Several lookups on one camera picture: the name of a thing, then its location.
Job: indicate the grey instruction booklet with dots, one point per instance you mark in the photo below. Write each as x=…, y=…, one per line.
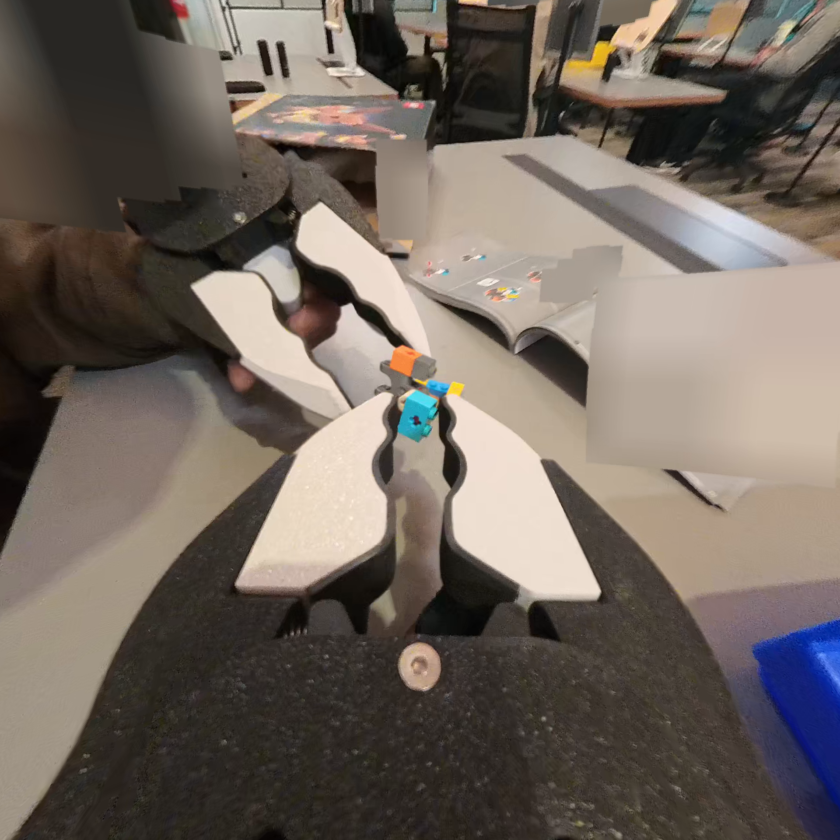
x=459, y=292

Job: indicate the teal grey orange brick assembly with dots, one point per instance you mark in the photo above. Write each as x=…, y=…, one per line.
x=417, y=413

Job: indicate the brown-edged office desk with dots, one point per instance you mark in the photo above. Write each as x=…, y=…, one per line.
x=643, y=88

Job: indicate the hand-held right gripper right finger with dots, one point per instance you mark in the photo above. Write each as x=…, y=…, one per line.
x=518, y=525

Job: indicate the person's left forearm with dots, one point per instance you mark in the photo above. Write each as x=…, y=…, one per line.
x=65, y=295

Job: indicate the blue plastic bin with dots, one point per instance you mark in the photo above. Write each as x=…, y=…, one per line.
x=807, y=689

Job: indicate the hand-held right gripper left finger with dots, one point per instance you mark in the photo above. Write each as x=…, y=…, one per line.
x=321, y=518

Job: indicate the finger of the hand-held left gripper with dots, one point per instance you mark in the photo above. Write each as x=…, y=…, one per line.
x=262, y=341
x=367, y=262

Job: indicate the grey office desk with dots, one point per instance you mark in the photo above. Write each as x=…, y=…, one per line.
x=308, y=82

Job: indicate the yellow bin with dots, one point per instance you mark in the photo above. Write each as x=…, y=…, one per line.
x=584, y=64

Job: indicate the black mesh office chair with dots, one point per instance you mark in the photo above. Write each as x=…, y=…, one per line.
x=489, y=72

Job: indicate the dark printed toy box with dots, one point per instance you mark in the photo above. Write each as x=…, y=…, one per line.
x=328, y=121

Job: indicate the yellow blue brown brick assembly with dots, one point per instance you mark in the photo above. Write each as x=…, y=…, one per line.
x=453, y=388

